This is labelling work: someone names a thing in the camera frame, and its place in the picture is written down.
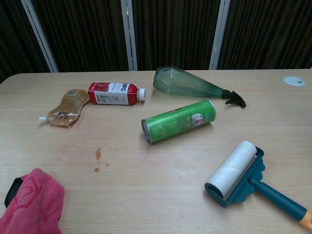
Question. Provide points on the green transparent spray bottle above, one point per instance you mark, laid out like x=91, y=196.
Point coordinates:
x=180, y=83

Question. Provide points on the pink cloth with black edge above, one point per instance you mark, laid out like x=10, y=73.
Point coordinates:
x=34, y=207

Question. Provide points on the green chips can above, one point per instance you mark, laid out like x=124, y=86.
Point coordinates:
x=178, y=120

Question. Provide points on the red juice bottle white cap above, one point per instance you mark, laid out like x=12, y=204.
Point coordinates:
x=112, y=93

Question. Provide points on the brown spouted drink pouch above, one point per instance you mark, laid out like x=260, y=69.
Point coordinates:
x=65, y=107

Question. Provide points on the dark pleated curtain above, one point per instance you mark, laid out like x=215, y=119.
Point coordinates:
x=85, y=36

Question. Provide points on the white partition post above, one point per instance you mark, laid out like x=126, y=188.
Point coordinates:
x=40, y=36
x=129, y=36
x=219, y=36

